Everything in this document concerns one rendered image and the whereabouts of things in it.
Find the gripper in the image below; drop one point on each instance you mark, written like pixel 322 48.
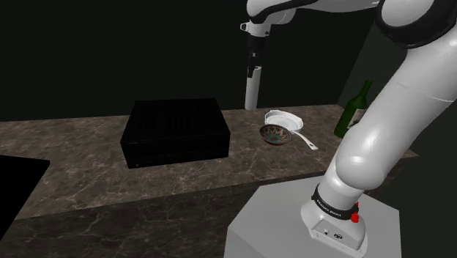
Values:
pixel 257 43

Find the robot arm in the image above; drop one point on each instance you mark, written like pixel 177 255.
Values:
pixel 392 128

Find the tall white cylinder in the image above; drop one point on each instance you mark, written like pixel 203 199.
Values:
pixel 251 93

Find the white frying pan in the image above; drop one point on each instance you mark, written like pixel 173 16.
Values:
pixel 285 119

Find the patterned brown bowl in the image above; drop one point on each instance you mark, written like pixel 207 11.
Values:
pixel 275 135

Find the green wine bottle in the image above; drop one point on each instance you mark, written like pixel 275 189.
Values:
pixel 348 118

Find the black box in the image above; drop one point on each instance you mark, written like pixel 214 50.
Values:
pixel 175 132

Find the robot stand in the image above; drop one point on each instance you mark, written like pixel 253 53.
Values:
pixel 271 218

